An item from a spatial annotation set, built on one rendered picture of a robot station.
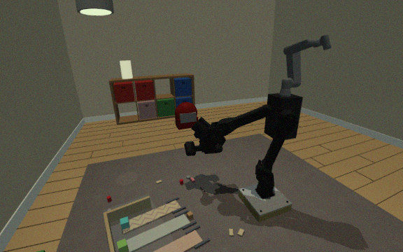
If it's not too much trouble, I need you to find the tan zigzag-patterned strip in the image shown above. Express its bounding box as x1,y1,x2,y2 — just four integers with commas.
156,200,181,217

